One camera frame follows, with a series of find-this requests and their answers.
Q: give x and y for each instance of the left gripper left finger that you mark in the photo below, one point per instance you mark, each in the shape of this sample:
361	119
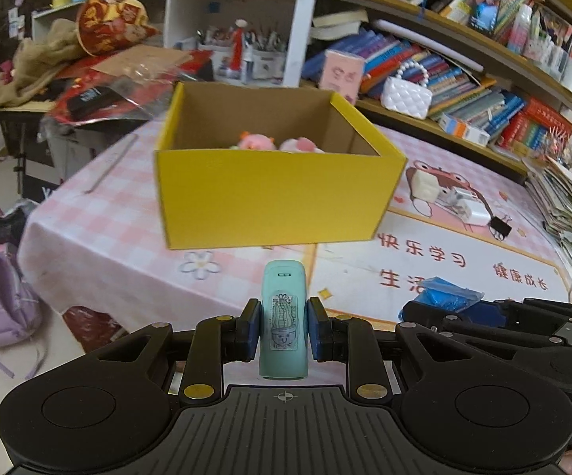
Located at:
215	342

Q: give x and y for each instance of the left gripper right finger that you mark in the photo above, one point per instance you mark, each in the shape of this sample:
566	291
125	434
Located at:
352	342

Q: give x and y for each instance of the blue plastic bag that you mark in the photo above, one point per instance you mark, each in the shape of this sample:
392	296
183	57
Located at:
441	294

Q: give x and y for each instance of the black binder clip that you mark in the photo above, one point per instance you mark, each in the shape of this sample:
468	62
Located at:
499	228

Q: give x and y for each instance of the cream cube toy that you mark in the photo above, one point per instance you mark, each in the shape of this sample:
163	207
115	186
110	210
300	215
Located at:
425	186

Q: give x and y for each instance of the pink toy with orange spikes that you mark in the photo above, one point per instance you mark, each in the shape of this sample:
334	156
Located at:
252	141

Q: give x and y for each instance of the pink checkered table mat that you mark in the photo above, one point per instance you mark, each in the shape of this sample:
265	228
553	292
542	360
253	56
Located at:
106	251

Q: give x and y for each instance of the yellow cardboard box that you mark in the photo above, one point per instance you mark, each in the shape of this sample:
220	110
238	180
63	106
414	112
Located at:
212	196

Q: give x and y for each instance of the white charger block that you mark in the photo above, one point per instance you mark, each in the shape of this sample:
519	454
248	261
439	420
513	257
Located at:
470	210

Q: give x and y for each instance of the pink plush pig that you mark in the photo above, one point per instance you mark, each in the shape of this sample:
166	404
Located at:
300	145

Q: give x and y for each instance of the metal ruler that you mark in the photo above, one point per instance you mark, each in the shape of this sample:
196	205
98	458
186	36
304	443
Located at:
108	161

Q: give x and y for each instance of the stack of papers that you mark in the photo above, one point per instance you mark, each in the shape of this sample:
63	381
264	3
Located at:
550	187

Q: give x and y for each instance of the purple backpack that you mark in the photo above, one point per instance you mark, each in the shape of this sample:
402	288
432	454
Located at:
20	313

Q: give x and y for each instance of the orange white small box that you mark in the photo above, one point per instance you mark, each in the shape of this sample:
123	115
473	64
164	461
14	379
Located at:
462	130

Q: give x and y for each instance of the white quilted pearl handbag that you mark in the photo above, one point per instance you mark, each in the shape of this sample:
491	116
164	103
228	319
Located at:
405	97

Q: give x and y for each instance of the pink cylindrical container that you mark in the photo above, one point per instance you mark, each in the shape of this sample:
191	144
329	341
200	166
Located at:
342	73

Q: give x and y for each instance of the black rectangular box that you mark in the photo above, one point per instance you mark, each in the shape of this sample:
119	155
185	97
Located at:
91	100

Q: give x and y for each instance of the white pen holder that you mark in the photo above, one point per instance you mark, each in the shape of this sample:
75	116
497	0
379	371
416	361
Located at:
257	67

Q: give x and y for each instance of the red white figurine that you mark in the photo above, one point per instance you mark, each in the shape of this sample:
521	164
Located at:
237	46

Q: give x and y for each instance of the row of blue books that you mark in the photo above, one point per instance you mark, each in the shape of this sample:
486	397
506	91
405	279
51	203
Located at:
410	79

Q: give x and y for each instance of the brown cardboard sheet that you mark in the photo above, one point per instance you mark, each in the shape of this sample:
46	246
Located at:
142	61

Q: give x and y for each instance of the red dictionary books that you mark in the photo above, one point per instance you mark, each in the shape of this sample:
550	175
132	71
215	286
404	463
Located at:
528	131

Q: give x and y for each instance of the white shelf unit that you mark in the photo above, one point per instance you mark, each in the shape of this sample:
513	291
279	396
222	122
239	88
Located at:
272	25

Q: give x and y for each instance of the wooden bookshelf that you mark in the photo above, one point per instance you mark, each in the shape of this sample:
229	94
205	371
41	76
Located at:
524	45

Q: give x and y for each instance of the beige cloth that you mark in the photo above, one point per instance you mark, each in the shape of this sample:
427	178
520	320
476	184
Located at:
36	63

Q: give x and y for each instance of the red cartoon paper decoration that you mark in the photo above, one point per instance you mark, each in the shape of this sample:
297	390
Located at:
103	26

